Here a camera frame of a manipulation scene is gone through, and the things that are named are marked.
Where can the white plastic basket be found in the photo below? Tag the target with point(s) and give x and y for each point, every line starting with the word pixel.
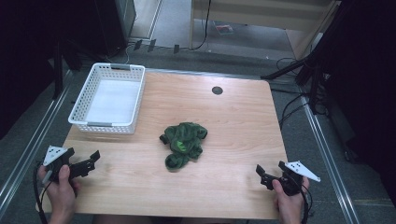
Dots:
pixel 107 99

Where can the light wooden cabinet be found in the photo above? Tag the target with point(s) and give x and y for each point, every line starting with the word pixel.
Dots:
pixel 264 15

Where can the person's left hand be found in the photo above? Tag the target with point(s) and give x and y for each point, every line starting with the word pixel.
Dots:
pixel 60 193

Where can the red flat packet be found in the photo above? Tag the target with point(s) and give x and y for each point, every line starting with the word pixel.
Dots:
pixel 224 29

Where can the black tripod stand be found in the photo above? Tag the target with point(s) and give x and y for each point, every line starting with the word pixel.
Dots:
pixel 311 62

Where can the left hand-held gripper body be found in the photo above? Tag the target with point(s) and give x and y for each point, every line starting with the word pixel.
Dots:
pixel 55 157

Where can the black table grommet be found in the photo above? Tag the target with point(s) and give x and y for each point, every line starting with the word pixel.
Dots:
pixel 217 90

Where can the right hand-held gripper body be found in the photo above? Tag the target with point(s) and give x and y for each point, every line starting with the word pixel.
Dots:
pixel 294 177

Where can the black upright stand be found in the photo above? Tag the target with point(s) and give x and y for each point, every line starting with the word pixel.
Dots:
pixel 58 71

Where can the green crumpled cloth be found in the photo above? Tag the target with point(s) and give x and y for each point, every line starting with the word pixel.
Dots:
pixel 183 144

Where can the dark cabinet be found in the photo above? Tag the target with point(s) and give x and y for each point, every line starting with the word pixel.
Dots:
pixel 113 25

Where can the person's right hand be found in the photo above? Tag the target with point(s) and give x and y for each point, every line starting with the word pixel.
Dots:
pixel 289 203

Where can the metal floor rail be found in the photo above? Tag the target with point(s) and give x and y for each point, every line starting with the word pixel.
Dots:
pixel 31 149
pixel 330 161

